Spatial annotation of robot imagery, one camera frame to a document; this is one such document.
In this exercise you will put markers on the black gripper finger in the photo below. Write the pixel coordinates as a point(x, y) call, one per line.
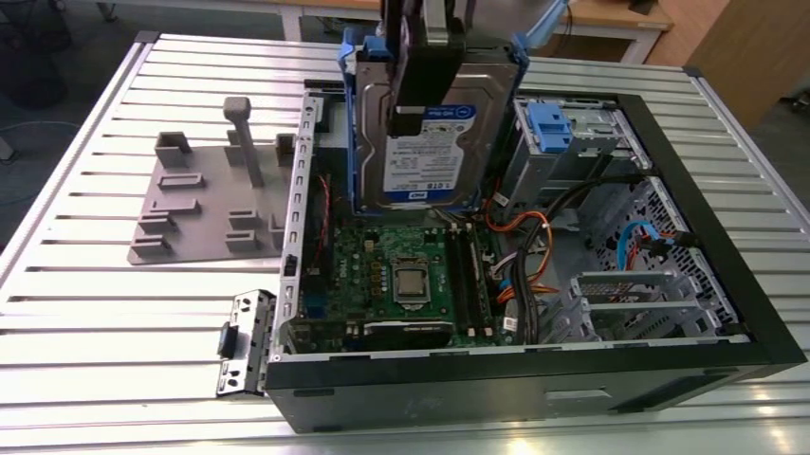
point(429, 76)

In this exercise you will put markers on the blue plastic drive latch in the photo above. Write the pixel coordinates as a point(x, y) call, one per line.
point(547, 128)

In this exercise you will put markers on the hinged metal slot bracket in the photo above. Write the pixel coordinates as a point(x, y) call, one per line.
point(249, 308)

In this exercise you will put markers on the black open PC case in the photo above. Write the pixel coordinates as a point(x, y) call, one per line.
point(506, 393)

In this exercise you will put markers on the black graphics card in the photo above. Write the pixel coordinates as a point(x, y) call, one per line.
point(408, 332)

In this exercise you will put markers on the wooden cabinet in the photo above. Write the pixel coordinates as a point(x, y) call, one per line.
point(746, 47)

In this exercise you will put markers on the hard disk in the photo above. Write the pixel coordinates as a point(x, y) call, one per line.
point(443, 161)

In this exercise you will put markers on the CPU socket with silver CPU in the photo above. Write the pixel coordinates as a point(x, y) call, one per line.
point(411, 284)

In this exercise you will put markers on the grey plastic parts rack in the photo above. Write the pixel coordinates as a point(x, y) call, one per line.
point(189, 237)

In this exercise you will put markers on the black RAM stick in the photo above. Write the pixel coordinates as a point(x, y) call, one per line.
point(479, 279)

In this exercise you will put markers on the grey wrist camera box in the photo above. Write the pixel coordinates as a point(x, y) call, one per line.
point(443, 23)

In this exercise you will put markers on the green motherboard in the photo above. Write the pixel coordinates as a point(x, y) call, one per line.
point(379, 246)

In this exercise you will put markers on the grey metal drive cage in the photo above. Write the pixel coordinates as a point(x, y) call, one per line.
point(544, 166)

